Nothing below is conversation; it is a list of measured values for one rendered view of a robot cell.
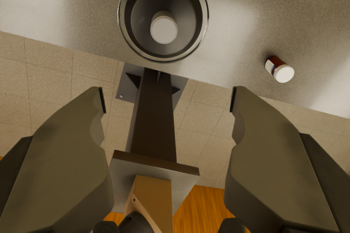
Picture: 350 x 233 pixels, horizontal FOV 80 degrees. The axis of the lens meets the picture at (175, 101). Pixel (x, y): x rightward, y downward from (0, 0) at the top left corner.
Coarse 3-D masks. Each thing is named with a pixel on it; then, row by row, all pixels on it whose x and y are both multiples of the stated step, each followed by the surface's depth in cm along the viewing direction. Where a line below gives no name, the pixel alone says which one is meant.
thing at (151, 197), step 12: (144, 180) 73; (156, 180) 75; (168, 180) 77; (132, 192) 72; (144, 192) 70; (156, 192) 71; (168, 192) 73; (132, 204) 70; (144, 204) 66; (156, 204) 68; (168, 204) 69; (144, 216) 66; (156, 216) 64; (168, 216) 66; (156, 228) 63; (168, 228) 63
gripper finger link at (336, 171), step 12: (312, 144) 8; (312, 156) 7; (324, 156) 7; (324, 168) 7; (336, 168) 7; (324, 180) 6; (336, 180) 6; (348, 180) 6; (324, 192) 6; (336, 192) 6; (348, 192) 6; (336, 204) 6; (348, 204) 6; (336, 216) 5; (348, 216) 5; (288, 228) 5; (348, 228) 5
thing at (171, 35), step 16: (128, 0) 23; (144, 0) 22; (160, 0) 22; (176, 0) 22; (192, 0) 23; (128, 16) 24; (144, 16) 23; (160, 16) 21; (176, 16) 23; (192, 16) 23; (128, 32) 25; (144, 32) 24; (160, 32) 21; (176, 32) 21; (192, 32) 24; (144, 48) 25; (160, 48) 25; (176, 48) 25
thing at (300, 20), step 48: (0, 0) 43; (48, 0) 43; (96, 0) 44; (240, 0) 45; (288, 0) 45; (336, 0) 46; (96, 48) 49; (240, 48) 51; (288, 48) 51; (336, 48) 52; (288, 96) 59; (336, 96) 60
